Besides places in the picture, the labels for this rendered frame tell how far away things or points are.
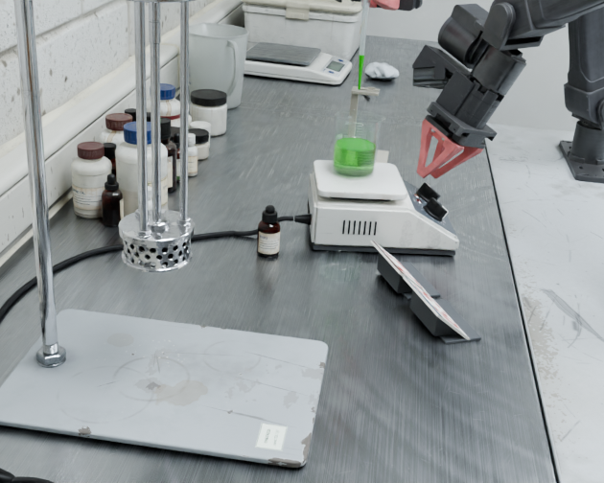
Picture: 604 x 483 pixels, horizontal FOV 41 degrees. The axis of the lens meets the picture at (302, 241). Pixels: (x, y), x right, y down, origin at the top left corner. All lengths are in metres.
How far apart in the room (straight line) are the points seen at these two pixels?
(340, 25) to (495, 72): 1.03
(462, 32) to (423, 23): 1.36
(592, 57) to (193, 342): 0.90
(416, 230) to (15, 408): 0.56
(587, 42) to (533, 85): 1.11
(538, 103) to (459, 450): 1.91
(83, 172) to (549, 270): 0.64
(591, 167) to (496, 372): 0.72
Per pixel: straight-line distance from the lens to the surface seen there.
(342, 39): 2.13
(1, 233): 1.06
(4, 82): 1.14
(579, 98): 1.52
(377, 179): 1.12
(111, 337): 0.89
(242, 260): 1.07
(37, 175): 0.76
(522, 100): 2.59
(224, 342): 0.88
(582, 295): 1.10
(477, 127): 1.15
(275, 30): 2.15
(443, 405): 0.84
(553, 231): 1.27
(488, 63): 1.13
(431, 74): 1.18
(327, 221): 1.08
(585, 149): 1.56
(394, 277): 1.01
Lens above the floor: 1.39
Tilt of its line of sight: 26 degrees down
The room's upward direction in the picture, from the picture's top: 4 degrees clockwise
